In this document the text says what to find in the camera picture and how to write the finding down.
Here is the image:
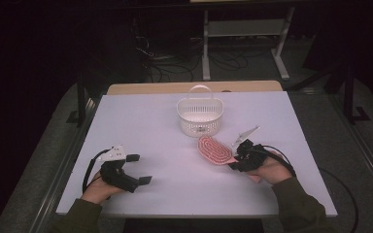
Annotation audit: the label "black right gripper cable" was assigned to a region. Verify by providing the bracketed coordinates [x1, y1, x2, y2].
[254, 144, 297, 179]

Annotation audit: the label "black cables on floor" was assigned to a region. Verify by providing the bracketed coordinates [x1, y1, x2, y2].
[132, 17, 273, 83]

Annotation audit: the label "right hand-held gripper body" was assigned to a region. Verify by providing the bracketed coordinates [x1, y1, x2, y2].
[231, 125, 269, 173]

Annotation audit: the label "person's left hand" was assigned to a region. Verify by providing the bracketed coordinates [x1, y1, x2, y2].
[79, 170, 125, 206]

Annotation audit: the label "white perforated plastic basket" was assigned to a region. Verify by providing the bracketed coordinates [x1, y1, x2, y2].
[176, 83, 224, 139]

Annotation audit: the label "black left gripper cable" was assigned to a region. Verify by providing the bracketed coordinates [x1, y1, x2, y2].
[82, 148, 113, 194]

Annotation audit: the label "person's right hand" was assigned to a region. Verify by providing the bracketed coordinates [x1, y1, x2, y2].
[246, 150, 295, 186]

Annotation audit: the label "pink hairbrush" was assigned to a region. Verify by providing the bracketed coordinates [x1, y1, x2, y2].
[196, 134, 264, 184]

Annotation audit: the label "metal rail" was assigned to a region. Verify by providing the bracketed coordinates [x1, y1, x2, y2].
[328, 95, 373, 203]
[28, 96, 102, 233]

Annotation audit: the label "white metal desk frame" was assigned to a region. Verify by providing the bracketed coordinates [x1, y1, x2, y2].
[201, 5, 296, 82]

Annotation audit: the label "thin black floor cable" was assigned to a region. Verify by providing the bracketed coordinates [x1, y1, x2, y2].
[318, 167, 360, 233]

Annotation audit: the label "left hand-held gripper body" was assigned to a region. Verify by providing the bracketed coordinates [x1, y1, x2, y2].
[97, 145, 141, 194]

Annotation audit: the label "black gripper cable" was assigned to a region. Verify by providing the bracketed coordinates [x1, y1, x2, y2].
[254, 144, 297, 179]
[82, 148, 113, 194]

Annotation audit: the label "black metal stand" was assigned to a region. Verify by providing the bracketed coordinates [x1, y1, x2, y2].
[342, 62, 371, 126]
[65, 72, 90, 128]

